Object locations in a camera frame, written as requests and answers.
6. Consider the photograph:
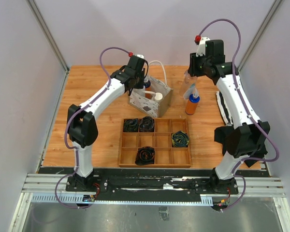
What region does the white round cap bottle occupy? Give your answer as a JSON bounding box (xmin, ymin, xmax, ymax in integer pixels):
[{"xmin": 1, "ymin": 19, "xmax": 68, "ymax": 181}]
[{"xmin": 153, "ymin": 92, "xmax": 163, "ymax": 102}]

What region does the clear bottle pink cap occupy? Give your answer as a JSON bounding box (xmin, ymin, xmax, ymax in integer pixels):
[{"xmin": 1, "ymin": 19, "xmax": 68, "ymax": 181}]
[{"xmin": 179, "ymin": 70, "xmax": 198, "ymax": 99}]

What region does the blue pump bottle orange base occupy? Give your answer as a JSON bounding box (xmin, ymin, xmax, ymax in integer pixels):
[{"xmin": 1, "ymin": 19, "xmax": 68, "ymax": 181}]
[{"xmin": 185, "ymin": 90, "xmax": 200, "ymax": 115}]

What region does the black white striped cloth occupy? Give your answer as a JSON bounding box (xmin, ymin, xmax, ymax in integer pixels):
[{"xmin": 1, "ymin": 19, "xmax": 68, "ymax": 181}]
[{"xmin": 216, "ymin": 91, "xmax": 233, "ymax": 126}]

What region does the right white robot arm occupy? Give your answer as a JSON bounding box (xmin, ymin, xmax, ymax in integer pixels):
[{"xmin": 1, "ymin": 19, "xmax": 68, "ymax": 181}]
[{"xmin": 188, "ymin": 35, "xmax": 270, "ymax": 193}]

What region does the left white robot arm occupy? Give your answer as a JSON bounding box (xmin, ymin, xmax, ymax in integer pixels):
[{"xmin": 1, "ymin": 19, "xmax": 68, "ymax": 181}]
[{"xmin": 64, "ymin": 53, "xmax": 148, "ymax": 191}]

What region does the rolled dark belt top left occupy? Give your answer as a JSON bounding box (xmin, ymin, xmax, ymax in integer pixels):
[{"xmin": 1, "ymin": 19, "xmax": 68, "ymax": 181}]
[{"xmin": 123, "ymin": 118, "xmax": 139, "ymax": 132}]

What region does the rolled dark belt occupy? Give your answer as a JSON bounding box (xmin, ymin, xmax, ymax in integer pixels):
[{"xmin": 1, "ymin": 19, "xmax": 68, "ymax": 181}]
[
  {"xmin": 139, "ymin": 116, "xmax": 155, "ymax": 132},
  {"xmin": 123, "ymin": 118, "xmax": 139, "ymax": 132}
]

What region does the rolled blue yellow belt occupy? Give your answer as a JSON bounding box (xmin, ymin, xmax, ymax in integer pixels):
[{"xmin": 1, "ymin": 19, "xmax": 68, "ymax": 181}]
[{"xmin": 171, "ymin": 130, "xmax": 189, "ymax": 148}]

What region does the rolled black orange belt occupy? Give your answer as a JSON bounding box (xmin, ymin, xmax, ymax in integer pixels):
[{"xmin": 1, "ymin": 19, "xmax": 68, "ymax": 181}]
[{"xmin": 135, "ymin": 146, "xmax": 155, "ymax": 166}]

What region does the wooden compartment tray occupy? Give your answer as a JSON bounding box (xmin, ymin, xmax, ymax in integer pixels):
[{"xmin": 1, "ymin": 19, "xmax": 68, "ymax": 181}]
[{"xmin": 118, "ymin": 118, "xmax": 192, "ymax": 168}]

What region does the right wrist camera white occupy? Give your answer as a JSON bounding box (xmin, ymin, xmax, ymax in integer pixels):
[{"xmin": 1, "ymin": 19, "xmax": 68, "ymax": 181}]
[{"xmin": 195, "ymin": 35, "xmax": 210, "ymax": 57}]

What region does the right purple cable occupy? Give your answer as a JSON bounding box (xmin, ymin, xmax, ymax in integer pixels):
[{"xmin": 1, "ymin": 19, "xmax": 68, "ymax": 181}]
[{"xmin": 195, "ymin": 18, "xmax": 280, "ymax": 213}]

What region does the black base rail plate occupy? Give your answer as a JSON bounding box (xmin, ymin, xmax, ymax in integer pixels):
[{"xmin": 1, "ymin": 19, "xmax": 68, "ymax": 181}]
[{"xmin": 65, "ymin": 168, "xmax": 239, "ymax": 201}]

